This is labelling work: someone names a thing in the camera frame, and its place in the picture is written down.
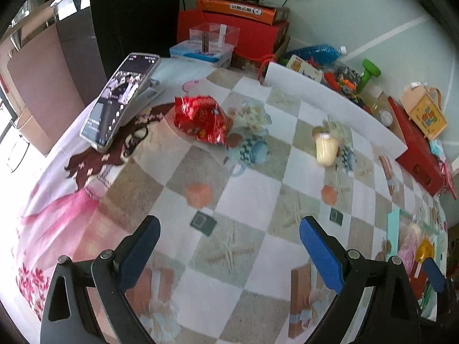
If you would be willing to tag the brown wooden board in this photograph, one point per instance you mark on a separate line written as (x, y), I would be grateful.
(43, 79)

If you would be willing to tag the clear plastic box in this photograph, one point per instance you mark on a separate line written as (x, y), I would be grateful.
(211, 37)

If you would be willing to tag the dark cabinet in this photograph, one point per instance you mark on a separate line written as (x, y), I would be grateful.
(136, 18)

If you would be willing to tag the checkered printed tablecloth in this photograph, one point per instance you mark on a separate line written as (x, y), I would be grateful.
(244, 193)

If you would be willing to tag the white foam board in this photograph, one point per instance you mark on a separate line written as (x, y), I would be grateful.
(322, 93)

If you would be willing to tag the blue plastic bottle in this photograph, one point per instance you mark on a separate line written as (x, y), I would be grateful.
(315, 52)

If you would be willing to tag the long orange box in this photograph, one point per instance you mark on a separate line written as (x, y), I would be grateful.
(240, 9)

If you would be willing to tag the red cardboard box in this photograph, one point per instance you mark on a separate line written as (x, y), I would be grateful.
(251, 39)

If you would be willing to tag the blue and white tissue packet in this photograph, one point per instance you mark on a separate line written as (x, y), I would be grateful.
(200, 54)

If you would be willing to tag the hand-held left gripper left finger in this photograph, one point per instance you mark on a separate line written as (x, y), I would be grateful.
(138, 254)

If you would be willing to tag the large red gift box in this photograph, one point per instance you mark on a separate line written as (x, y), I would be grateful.
(416, 154)

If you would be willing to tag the smartphone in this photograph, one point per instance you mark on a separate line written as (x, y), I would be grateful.
(120, 96)

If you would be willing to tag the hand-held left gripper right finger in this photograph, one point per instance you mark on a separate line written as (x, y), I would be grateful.
(321, 254)

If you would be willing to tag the red foil snack packet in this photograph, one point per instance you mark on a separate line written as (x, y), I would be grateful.
(200, 120)

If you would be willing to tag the red printed bag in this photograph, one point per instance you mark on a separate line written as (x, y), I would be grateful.
(450, 179)

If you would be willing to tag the white printed card box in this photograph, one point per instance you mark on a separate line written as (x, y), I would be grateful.
(304, 66)

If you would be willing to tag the pile of colourful toys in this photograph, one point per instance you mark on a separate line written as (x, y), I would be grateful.
(344, 82)

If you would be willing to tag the white phone stand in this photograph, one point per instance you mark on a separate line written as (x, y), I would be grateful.
(150, 91)

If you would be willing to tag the cream jelly cup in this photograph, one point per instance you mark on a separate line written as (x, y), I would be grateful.
(326, 148)

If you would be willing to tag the pink snack packet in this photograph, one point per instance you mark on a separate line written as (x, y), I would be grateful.
(407, 252)

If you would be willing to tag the white box with teal rim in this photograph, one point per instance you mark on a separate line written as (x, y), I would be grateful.
(392, 227)

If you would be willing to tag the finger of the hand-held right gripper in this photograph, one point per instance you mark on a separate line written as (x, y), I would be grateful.
(434, 274)

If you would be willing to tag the green dumbbell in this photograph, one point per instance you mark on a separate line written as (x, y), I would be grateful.
(369, 73)

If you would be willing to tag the yellow snack packet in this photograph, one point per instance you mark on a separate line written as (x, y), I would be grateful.
(426, 249)

